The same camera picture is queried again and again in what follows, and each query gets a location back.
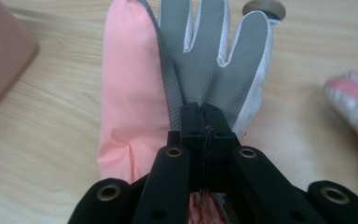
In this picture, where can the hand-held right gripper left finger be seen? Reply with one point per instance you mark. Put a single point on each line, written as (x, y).
(171, 180)

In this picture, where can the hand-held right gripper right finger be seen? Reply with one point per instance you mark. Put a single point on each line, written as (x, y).
(245, 180)

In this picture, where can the pink ski glove grey palm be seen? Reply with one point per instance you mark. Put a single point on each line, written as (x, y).
(130, 93)

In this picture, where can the pink basin with grey rim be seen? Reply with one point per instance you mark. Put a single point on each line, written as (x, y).
(0, 46)

